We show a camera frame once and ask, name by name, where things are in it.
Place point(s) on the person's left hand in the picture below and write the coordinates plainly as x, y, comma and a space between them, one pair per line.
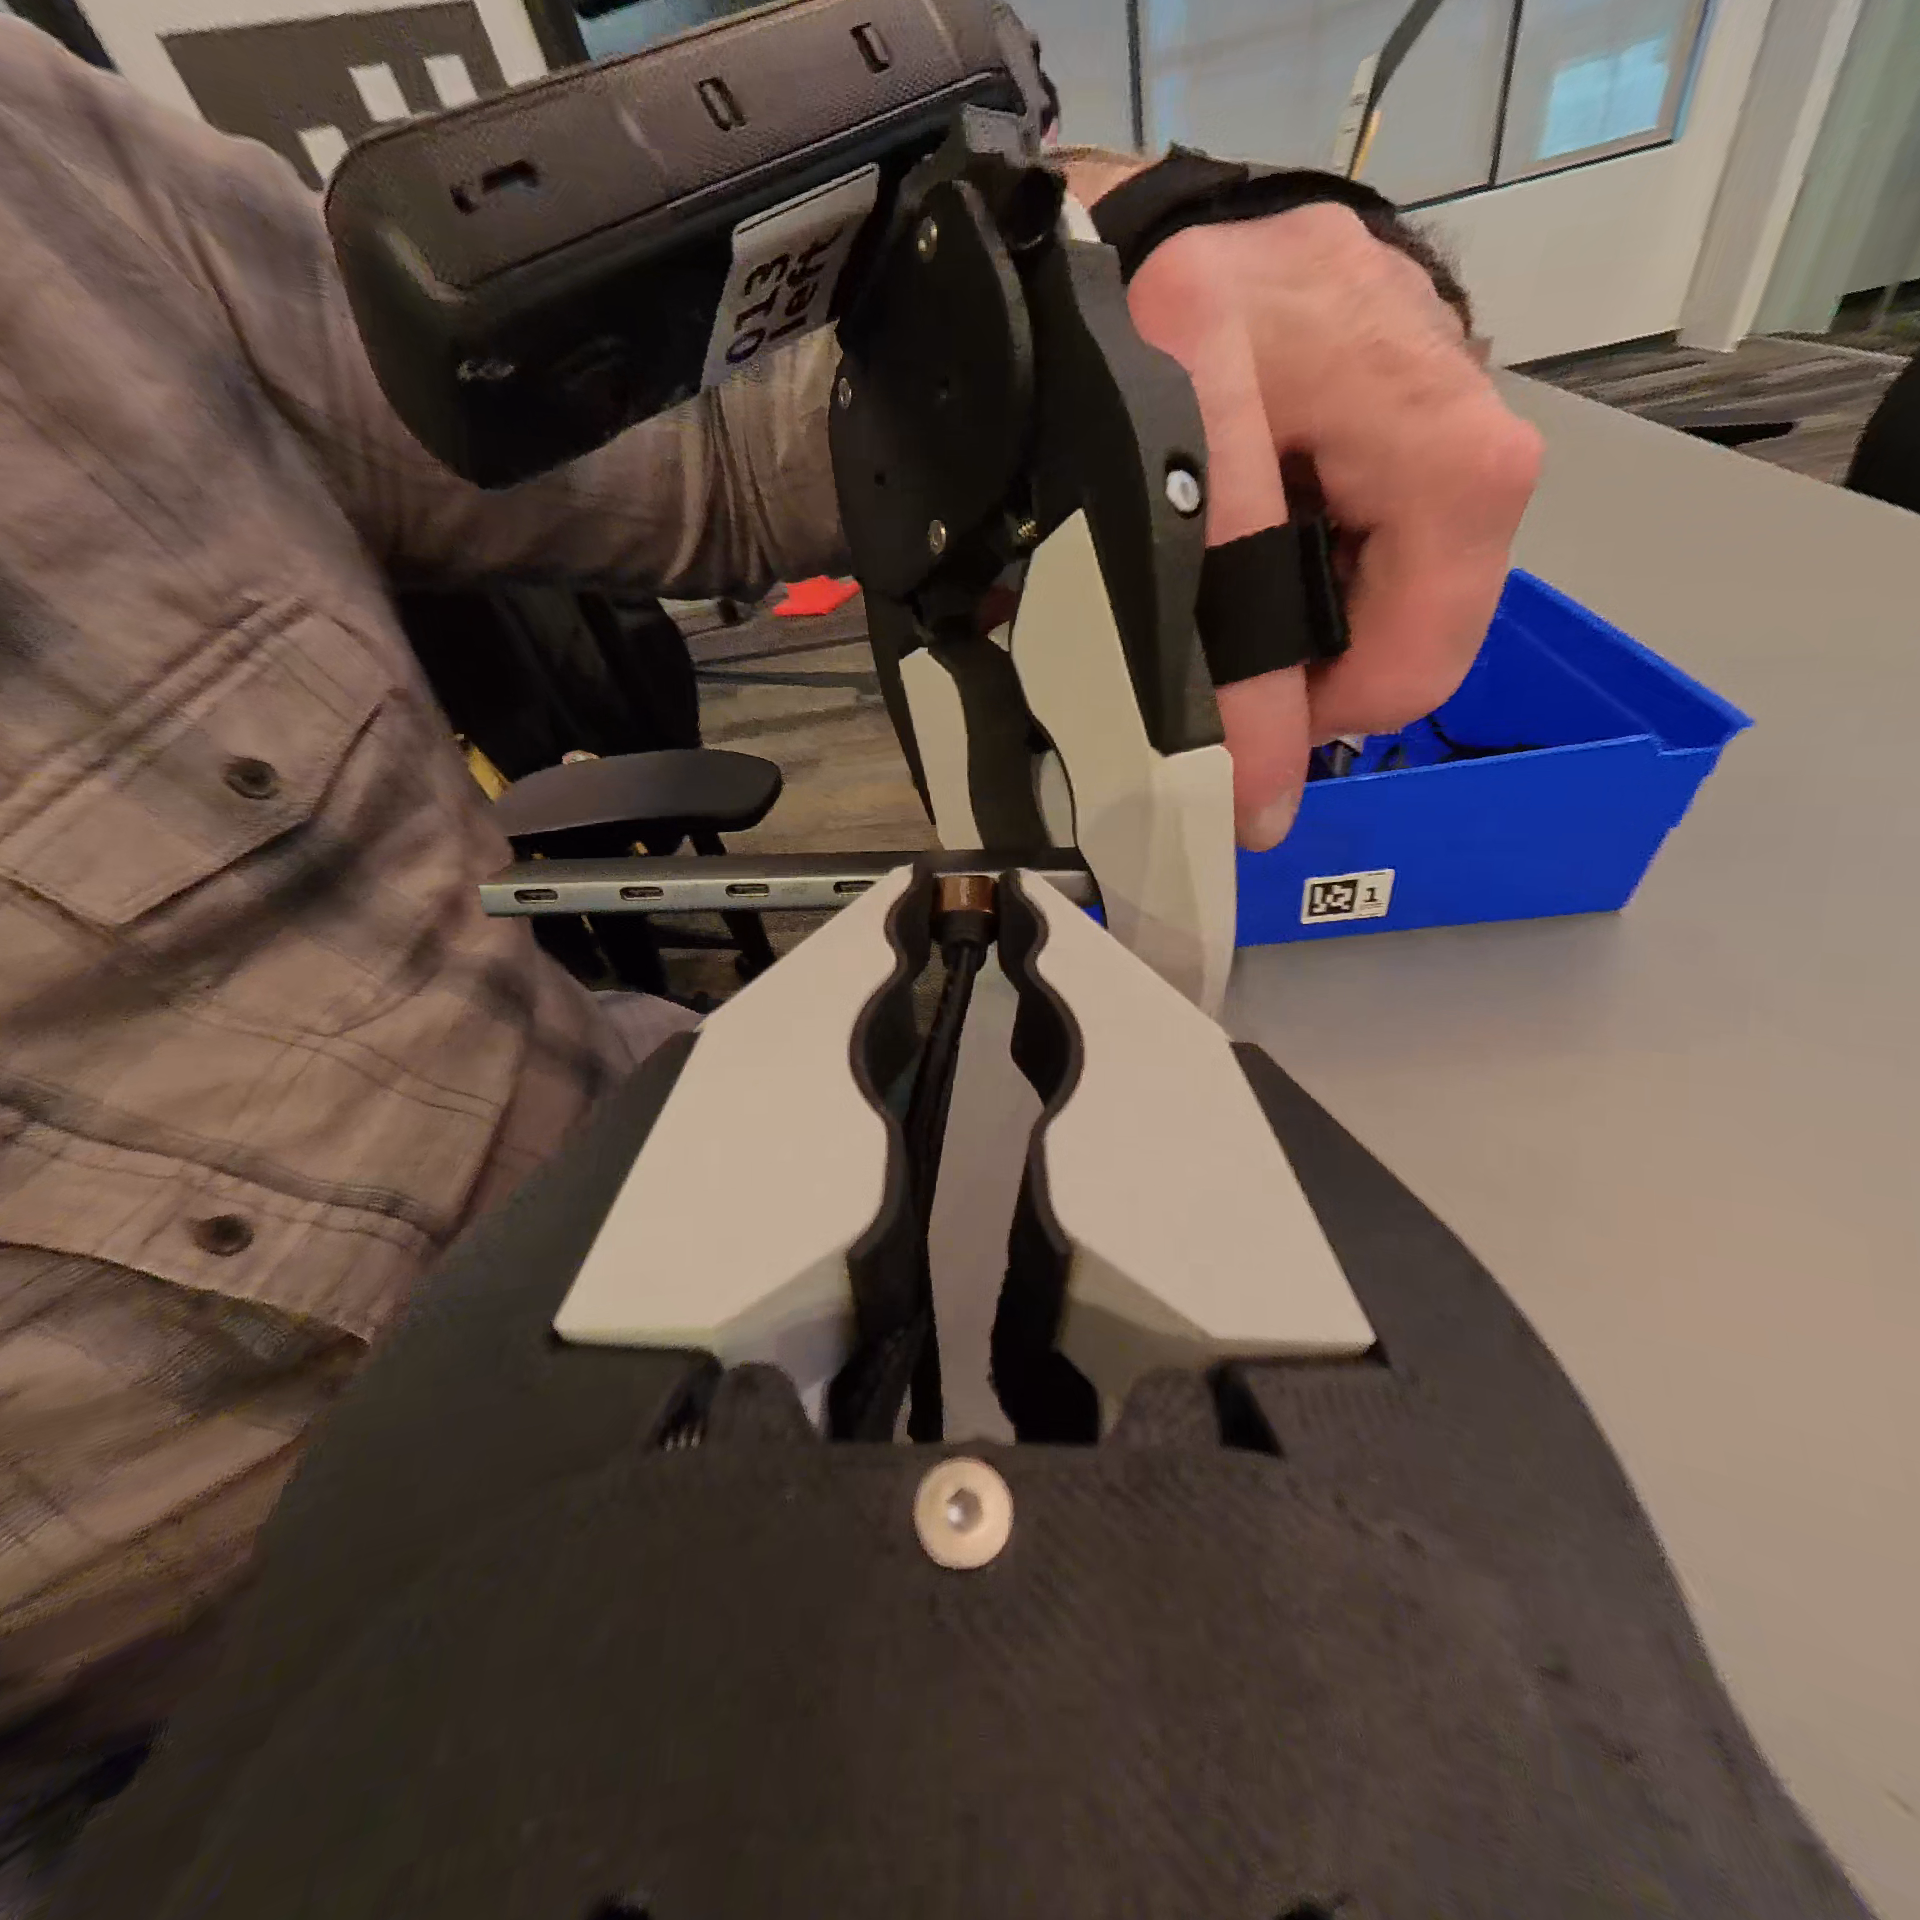
1351, 389

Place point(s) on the black and white tag poster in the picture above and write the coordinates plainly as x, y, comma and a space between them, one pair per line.
269, 77

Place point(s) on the person's left forearm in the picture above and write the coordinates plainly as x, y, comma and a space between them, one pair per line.
675, 494

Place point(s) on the black armrest office chair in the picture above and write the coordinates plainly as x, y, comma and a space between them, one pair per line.
643, 787

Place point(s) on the dark grey usb hub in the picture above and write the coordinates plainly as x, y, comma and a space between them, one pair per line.
690, 887

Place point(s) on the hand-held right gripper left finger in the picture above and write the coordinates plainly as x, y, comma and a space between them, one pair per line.
748, 1155

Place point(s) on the blue plastic bin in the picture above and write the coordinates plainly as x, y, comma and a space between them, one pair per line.
1499, 840

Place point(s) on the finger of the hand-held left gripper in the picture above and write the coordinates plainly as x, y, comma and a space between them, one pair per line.
930, 748
1152, 840

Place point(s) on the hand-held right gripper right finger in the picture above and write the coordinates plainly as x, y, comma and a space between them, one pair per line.
1185, 1155

